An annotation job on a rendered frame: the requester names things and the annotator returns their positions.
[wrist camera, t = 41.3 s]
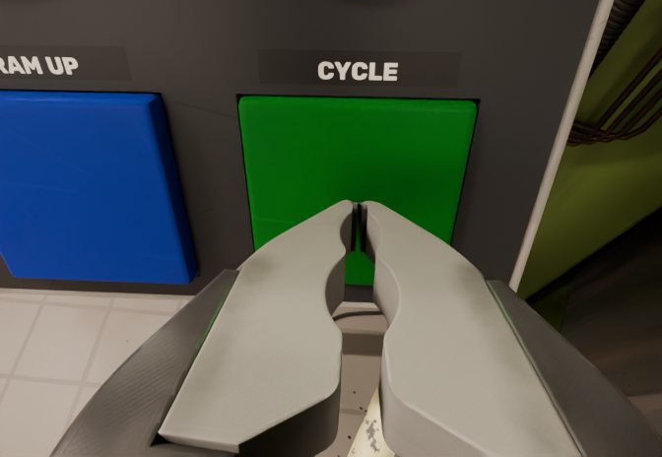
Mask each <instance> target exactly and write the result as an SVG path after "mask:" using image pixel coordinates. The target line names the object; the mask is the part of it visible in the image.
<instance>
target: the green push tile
mask: <svg viewBox="0 0 662 457"><path fill-rule="evenodd" d="M477 111H478V110H477V106H476V104H475V103H474V102H473V101H472V100H471V99H470V98H387V97H338V96H290V95H243V96H242V98H241V99H240V101H239V104H238V112H239V121H240V129H241V138H242V146H243V154H244V163H245V172H246V180H247V189H248V198H249V206H250V215H251V223H252V231H253V240H254V248H255V252H256V251H257V250H258V249H259V248H261V247H262V246H263V245H265V244H266V243H267V242H269V241H270V240H272V239H273V238H275V237H277V236H278V235H280V234H282V233H284V232H285V231H287V230H289V229H291V228H293V227H295V226H297V225H299V224H300V223H302V222H304V221H306V220H308V219H310V218H311V217H313V216H315V215H317V214H319V213H320V212H322V211H324V210H326V209H328V208H329V207H331V206H333V205H335V204H337V203H339V202H341V201H343V200H350V201H352V202H354V203H362V202H364V201H373V202H377V203H380V204H382V205H384V206H386V207H387V208H389V209H391V210H392V211H394V212H396V213H397V214H399V215H401V216H402V217H404V218H406V219H407V220H409V221H411V222H412V223H414V224H416V225H417V226H419V227H421V228H422V229H425V230H426V231H428V232H430V233H431V234H433V235H435V236H436V237H438V238H439V239H441V240H442V241H444V242H445V243H447V244H448V245H449V246H450V243H451V238H452V234H453V229H454V224H455V219H456V214H457V209H458V204H459V199H460V194H461V189H462V184H463V179H464V174H465V169H466V164H467V161H468V156H469V151H470V146H471V141H472V136H473V131H474V126H475V121H476V116H477ZM374 271H375V267H374V265H373V264H372V262H371V261H370V260H369V258H368V257H367V256H366V255H365V252H361V251H360V238H359V225H358V221H357V239H356V252H354V251H351V253H350V255H349V256H348V257H347V258H346V261H345V284H351V285H373V283H374Z"/></svg>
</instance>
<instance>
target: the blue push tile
mask: <svg viewBox="0 0 662 457"><path fill-rule="evenodd" d="M0 254H1V256H2V258H3V259H4V261H5V263H6V265H7V267H8V269H9V271H10V273H11V274H12V275H13V276H14V277H17V278H25V279H49V280H75V281H101V282H126V283H152V284H177V285H186V284H190V283H191V282H192V281H193V279H194V277H195V275H196V273H197V271H198V270H199V269H198V264H197V259H196V255H195V250H194V245H193V240H192V236H191V231H190V226H189V222H188V218H187V213H186V209H185V204H184V199H183V195H182V190H181V185H180V181H179V176H178V171H177V167H176V162H175V157H174V153H173V148H172V143H171V139H170V135H169V130H168V126H167V121H166V113H165V108H164V103H163V99H162V94H161V93H146V92H98V91H50V90H2V89H0Z"/></svg>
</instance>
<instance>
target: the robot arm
mask: <svg viewBox="0 0 662 457"><path fill-rule="evenodd" d="M357 221H358V225H359V238H360V251H361V252H365V255H366V256H367V257H368V258H369V260H370V261H371V262H372V264H373V265H374V267H375V271H374V283H373V295H372V299H373V302H374V303H375V305H376V306H377V307H378V308H379V309H380V311H381V312H382V313H383V315H384V316H385V318H386V320H387V322H388V324H389V328H388V330H387V331H386V333H385V335H384V341H383V350H382V358H381V367H380V375H379V384H378V398H379V408H380V418H381V428H382V435H383V438H384V441H385V443H386V444H387V446H388V447H389V448H390V449H391V450H392V451H393V452H394V453H395V454H396V455H398V456H399V457H662V436H661V435H660V434H659V433H658V432H657V430H656V429H655V428H654V427H653V426H652V424H651V423H650V422H649V421H648V420H647V419H646V417H645V416H644V415H643V414H642V413H641V412H640V411H639V409H638V408H637V407H636V406H635V405H634V404H633V403H632V402H631V401H630V400H629V399H628V398H627V396H626V395H625V394H624V393H623V392H622V391H621V390H620V389H619V388H618V387H617V386H616V385H615V384H614V383H613V382H612V381H611V380H610V379H609V378H608V377H607V376H605V375H604V374H603V373H602V372H601V371H600V370H599V369H598V368H597V367H596V366H595V365H594V364H593V363H592V362H591V361H589V360H588V359H587V358H586V357H585V356H584V355H583V354H582V353H581V352H580V351H579V350H578V349H576V348H575V347H574V346H573V345H572V344H571V343H570V342H569V341H568V340H567V339H566V338H565V337H564V336H562V335H561V334H560V333H559V332H558V331H557V330H556V329H555V328H554V327H553V326H552V325H551V324H549V323H548V322H547V321H546V320H545V319H544V318H543V317H542V316H541V315H540V314H539V313H538V312H537V311H535V310H534V309H533V308H532V307H531V306H530V305H529V304H528V303H527V302H526V301H525V300H524V299H523V298H521V297H520V296H519V295H518V294H517V293H516V292H515V291H514V290H513V289H512V288H511V287H510V286H508V285H507V284H506V283H505V282H504V281H503V280H491V281H490V280H488V279H487V278H486V277H485V276H484V275H483V274H482V273H481V272H480V271H479V270H478V269H477V268H476V267H475V266H474V265H473V264H472V263H471V262H469V261H468V260H467V259H466V258H465V257H463V256H462V255H461V254H460V253H459V252H457V251H456V250H455V249H453V248H452V247H451V246H449V245H448V244H447V243H445V242H444V241H442V240H441V239H439V238H438V237H436V236H435V235H433V234H431V233H430V232H428V231H426V230H425V229H423V228H421V227H419V226H417V225H416V224H414V223H412V222H411V221H409V220H407V219H406V218H404V217H402V216H401V215H399V214H397V213H396V212H394V211H392V210H391V209H389V208H387V207H386V206H384V205H382V204H380V203H377V202H373V201H364V202H362V203H354V202H352V201H350V200H343V201H341V202H339V203H337V204H335V205H333V206H331V207H329V208H328V209H326V210H324V211H322V212H320V213H319V214H317V215H315V216H313V217H311V218H310V219H308V220H306V221H304V222H302V223H300V224H299V225H297V226H295V227H293V228H291V229H289V230H287V231H285V232H284V233H282V234H280V235H278V236H277V237H275V238H273V239H272V240H270V241H269V242H267V243H266V244H265V245H263V246H262V247H261V248H259V249H258V250H257V251H256V252H255V253H253V254H252V255H251V256H250V257H249V258H248V259H247V260H246V261H245V262H243V263H242V264H241V265H240V266H239V267H238V268H237V269H236V270H228V269H225V270H224V271H223V272H222V273H220V274H219V275H218V276H217V277H216V278H215V279H214V280H213V281H212V282H211V283H210V284H208V285H207V286H206V287H205V288H204V289H203V290H202V291H201V292H200V293H199V294H197V295H196V296H194V297H193V298H192V299H191V300H190V301H189V302H188V303H187V304H185V305H184V306H183V307H182V308H181V309H180V310H179V311H178V312H177V313H176V314H174V315H173V316H172V317H171V318H170V320H169V321H168V322H167V323H166V324H165V325H163V326H162V327H161V328H160V329H159V330H158V331H157V332H156V333H155V334H154V335H152V336H151V337H150V338H149V339H148V340H147V341H146V342H145V343H144V344H143V345H142V346H140V347H139V348H138V349H137V350H136V351H135V352H134V353H133V354H132V355H131V356H130V357H129V358H128V359H127V360H126V361H125V362H124V363H123V364H122V365H121V366H120V367H119V368H118V369H117V370H116V371H115V372H114V373H113V374H112V375H111V376H110V377H109V378H108V379H107V381H106V382H105V383H104V384H103V385H102V386H101V387H100V388H99V390H98V391H97V392H96V393H95V394H94V396H93V397H92V398H91V399H90V401H89V402H88V403H87V404H86V406H85V407H84V408H83V409H82V411H81V412H80V413H79V415H78V416H77V417H76V419H74V420H73V422H72V423H71V424H70V426H69V427H68V429H67V430H66V432H65V433H64V434H63V436H62V437H61V439H60V440H59V442H58V443H57V445H56V446H55V448H54V449H53V451H52V452H51V454H50V456H49V457H314V456H315V455H317V454H319V453H320V452H322V451H324V450H325V449H327V448H328V447H329V446H330V445H331V444H332V443H333V442H334V440H335V438H336V436H337V432H338V422H339V409H340V395H341V371H342V342H343V337H342V333H341V331H340V329H339V328H338V326H337V325H336V324H335V322H334V320H333V319H332V317H331V316H332V314H333V313H334V311H335V310H336V309H337V307H338V306H339V305H340V304H341V303H342V302H343V300H344V290H345V261H346V258H347V257H348V256H349V255H350V253H351V251H354V252H356V239H357Z"/></svg>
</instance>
